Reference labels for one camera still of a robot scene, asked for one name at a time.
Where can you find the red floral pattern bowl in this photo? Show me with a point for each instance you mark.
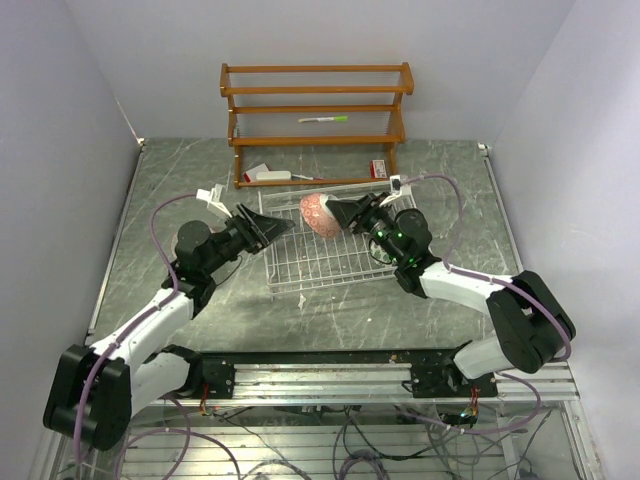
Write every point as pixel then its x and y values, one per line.
pixel 317 215

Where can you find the white rectangular eraser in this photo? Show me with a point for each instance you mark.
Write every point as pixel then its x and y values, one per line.
pixel 273 176

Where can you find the red white card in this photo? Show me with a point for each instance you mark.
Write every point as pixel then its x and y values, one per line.
pixel 253 173

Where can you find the white wire dish rack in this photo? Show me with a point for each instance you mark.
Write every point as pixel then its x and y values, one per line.
pixel 303 260

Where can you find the blue dotted bowl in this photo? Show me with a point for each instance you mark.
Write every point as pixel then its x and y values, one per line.
pixel 173 243

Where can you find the green capped marker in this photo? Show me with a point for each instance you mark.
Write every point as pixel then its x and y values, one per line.
pixel 324 119

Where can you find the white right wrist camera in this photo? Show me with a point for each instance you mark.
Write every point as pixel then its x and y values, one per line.
pixel 399 188

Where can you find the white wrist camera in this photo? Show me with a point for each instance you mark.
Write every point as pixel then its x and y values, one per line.
pixel 399 188
pixel 212 198

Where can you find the wooden shelf rack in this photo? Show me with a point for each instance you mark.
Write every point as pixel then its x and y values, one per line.
pixel 264 103

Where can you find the green leaf pattern bowl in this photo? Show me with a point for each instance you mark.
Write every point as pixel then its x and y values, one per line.
pixel 378 254

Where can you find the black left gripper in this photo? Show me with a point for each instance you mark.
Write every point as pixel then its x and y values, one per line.
pixel 257 230

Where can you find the aluminium mounting rail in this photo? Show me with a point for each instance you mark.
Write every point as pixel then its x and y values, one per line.
pixel 228 384

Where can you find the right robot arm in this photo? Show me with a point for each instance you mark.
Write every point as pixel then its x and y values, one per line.
pixel 530 328

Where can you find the red white small box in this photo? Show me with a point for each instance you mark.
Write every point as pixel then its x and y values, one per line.
pixel 378 169

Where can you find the red tipped pen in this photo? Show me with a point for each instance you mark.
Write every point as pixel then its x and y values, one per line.
pixel 303 177

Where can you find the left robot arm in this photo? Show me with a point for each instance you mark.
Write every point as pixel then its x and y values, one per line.
pixel 97 389

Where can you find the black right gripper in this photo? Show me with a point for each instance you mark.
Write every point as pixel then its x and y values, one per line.
pixel 348 210

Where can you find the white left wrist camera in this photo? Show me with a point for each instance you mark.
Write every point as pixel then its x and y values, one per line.
pixel 212 198

